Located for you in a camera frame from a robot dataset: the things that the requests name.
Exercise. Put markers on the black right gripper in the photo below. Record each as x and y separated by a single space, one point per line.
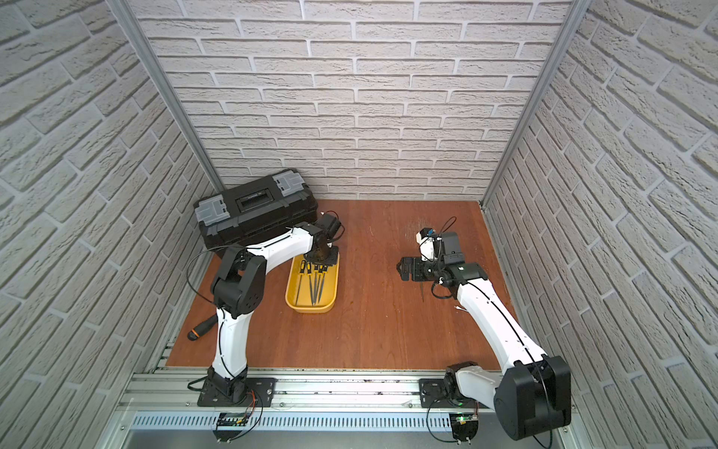
406 269

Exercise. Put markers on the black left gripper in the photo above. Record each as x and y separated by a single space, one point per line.
322 258

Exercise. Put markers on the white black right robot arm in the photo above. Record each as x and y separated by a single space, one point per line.
531 393

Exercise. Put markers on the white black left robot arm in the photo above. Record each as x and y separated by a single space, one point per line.
239 287

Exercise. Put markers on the yellow plastic storage tray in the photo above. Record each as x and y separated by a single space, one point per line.
329 292

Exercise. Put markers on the black plastic toolbox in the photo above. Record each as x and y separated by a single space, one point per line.
256 211

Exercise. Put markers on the right controller circuit board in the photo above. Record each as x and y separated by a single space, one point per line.
464 427

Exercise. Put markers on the controller circuit board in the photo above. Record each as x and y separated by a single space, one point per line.
464 427
232 426

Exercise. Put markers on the left controller circuit board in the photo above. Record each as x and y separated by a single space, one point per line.
232 426

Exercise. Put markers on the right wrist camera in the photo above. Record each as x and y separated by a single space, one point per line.
426 239

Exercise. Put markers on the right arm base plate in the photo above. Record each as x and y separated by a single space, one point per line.
463 385

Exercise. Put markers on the aluminium front rail frame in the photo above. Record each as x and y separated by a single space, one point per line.
310 409

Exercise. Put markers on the black orange screwdriver handle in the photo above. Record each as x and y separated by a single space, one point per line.
202 328

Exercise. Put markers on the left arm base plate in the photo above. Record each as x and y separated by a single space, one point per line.
241 391

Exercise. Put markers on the aluminium right corner post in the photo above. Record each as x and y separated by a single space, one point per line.
566 33

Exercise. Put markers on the aluminium corner post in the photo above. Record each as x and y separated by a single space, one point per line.
566 33
129 23

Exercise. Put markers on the aluminium left corner post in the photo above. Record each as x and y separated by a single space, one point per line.
129 23

